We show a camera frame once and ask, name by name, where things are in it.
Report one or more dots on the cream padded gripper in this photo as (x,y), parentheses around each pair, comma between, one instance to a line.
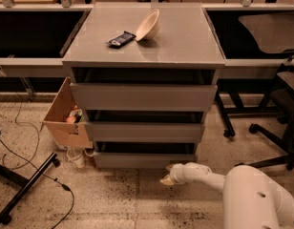
(177,174)

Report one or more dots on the grey bottom drawer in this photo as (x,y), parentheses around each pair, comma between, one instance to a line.
(142,155)

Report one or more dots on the grey drawer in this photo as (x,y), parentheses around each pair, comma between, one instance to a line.
(145,126)
(142,155)
(137,89)

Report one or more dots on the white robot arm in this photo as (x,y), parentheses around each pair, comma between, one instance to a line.
(251,199)

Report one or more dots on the grey middle drawer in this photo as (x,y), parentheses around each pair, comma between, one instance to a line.
(145,126)

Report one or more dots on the grey drawer cabinet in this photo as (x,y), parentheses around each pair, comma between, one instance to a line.
(184,39)

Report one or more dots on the grey top drawer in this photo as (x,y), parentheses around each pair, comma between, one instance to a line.
(137,89)

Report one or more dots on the white bottle on floor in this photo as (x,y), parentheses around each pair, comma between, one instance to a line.
(76,157)

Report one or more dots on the cardboard box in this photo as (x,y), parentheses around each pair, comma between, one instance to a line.
(64,133)

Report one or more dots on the items inside cardboard box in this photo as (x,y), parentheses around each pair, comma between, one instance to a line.
(75,115)

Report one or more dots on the black office chair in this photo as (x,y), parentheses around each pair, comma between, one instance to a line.
(283,98)

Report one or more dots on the white bowl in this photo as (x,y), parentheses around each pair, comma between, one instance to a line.
(149,26)

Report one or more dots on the black stand leg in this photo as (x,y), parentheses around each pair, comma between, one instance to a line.
(24,183)

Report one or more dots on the black desk leg frame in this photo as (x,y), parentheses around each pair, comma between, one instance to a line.
(240,109)

